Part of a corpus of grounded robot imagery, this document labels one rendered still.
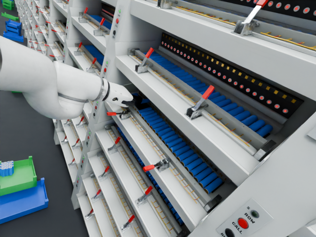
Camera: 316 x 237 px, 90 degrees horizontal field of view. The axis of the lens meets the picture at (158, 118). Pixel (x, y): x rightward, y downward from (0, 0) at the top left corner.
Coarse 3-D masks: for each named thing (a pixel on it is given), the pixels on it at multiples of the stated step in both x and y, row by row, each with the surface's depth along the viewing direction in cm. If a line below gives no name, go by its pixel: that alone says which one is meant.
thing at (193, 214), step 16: (128, 128) 61; (144, 144) 56; (144, 160) 54; (160, 176) 47; (176, 176) 48; (176, 192) 44; (224, 192) 46; (176, 208) 44; (192, 208) 42; (208, 208) 40; (192, 224) 39
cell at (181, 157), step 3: (189, 150) 54; (192, 150) 54; (183, 153) 53; (186, 153) 53; (189, 153) 53; (192, 153) 54; (180, 156) 52; (183, 156) 52; (186, 156) 52; (189, 156) 54; (180, 159) 51; (183, 159) 52
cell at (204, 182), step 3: (210, 174) 48; (213, 174) 48; (216, 174) 48; (207, 177) 47; (210, 177) 47; (213, 177) 48; (216, 177) 48; (204, 180) 46; (207, 180) 46; (210, 180) 47; (201, 183) 46; (204, 183) 46; (207, 183) 46; (204, 186) 45
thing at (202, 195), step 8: (136, 112) 65; (136, 120) 63; (144, 128) 59; (144, 136) 57; (152, 136) 56; (160, 144) 54; (168, 152) 52; (176, 160) 50; (176, 168) 49; (184, 168) 48; (184, 176) 46; (192, 184) 44; (200, 192) 43; (208, 200) 42
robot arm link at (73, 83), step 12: (60, 72) 42; (72, 72) 44; (84, 72) 48; (60, 84) 42; (72, 84) 44; (84, 84) 47; (96, 84) 49; (72, 96) 46; (84, 96) 48; (96, 96) 51
